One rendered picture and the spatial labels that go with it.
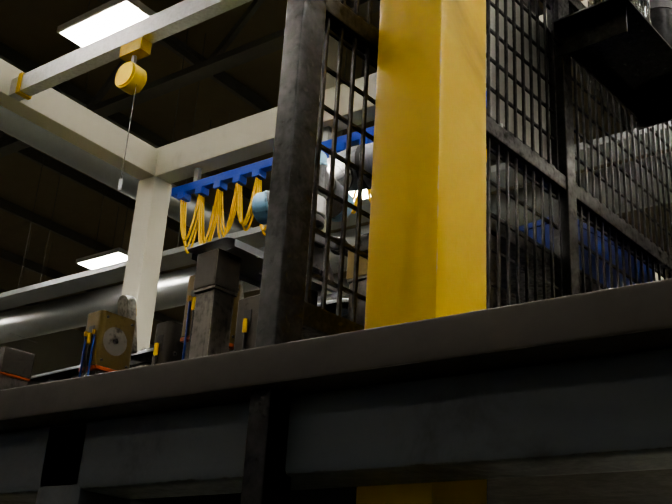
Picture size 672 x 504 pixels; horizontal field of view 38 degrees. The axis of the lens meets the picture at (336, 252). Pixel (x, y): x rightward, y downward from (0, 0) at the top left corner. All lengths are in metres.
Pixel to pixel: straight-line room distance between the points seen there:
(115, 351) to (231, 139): 4.22
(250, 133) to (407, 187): 5.00
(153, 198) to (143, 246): 0.35
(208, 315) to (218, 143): 4.80
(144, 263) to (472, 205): 5.28
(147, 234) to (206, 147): 0.68
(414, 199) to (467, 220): 0.07
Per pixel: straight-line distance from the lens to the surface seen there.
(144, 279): 6.29
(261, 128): 6.02
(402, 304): 1.03
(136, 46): 5.16
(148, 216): 6.43
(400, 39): 1.20
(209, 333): 1.45
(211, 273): 1.48
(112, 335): 2.04
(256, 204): 2.15
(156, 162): 6.60
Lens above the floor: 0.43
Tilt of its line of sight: 22 degrees up
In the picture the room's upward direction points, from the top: 4 degrees clockwise
